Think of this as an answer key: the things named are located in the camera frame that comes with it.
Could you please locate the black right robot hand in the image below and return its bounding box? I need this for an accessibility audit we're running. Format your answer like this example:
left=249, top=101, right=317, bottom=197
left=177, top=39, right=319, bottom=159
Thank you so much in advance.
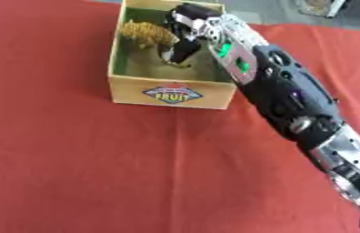
left=159, top=3, right=225, bottom=66

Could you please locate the tan cardboard box green inside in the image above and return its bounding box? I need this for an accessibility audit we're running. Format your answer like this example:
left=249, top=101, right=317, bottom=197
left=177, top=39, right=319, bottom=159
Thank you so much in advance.
left=105, top=0, right=239, bottom=111

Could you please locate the yellow-brown soft toy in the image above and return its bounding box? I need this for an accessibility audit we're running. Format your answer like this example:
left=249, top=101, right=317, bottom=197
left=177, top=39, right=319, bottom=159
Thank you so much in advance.
left=119, top=19, right=182, bottom=50

